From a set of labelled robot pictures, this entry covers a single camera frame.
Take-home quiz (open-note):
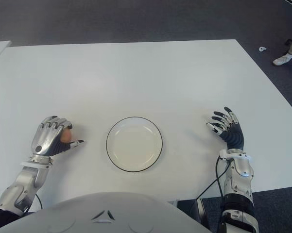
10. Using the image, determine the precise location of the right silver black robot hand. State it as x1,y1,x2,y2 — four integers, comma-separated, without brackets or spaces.
205,106,245,151

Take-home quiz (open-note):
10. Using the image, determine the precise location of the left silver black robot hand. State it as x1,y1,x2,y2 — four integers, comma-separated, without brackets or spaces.
30,116,85,157

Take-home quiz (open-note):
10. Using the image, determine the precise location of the pale red apple with sticker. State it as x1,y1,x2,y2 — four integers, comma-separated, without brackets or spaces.
60,128,73,143

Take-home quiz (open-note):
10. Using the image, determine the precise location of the white plate with black rim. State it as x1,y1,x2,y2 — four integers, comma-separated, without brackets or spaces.
106,117,164,173

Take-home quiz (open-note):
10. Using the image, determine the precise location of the white shoe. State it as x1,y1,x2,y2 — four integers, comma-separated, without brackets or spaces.
272,53,292,66

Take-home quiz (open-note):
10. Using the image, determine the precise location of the grey robot torso shell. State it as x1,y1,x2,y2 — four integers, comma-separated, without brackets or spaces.
0,191,209,233

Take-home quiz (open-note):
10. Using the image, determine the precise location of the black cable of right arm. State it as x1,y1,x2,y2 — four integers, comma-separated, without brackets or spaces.
196,156,231,233

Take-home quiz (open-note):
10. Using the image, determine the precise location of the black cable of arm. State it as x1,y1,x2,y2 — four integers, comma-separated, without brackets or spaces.
26,194,43,213
196,156,231,233

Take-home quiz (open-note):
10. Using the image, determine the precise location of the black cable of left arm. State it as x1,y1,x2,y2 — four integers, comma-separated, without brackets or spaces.
26,194,43,213

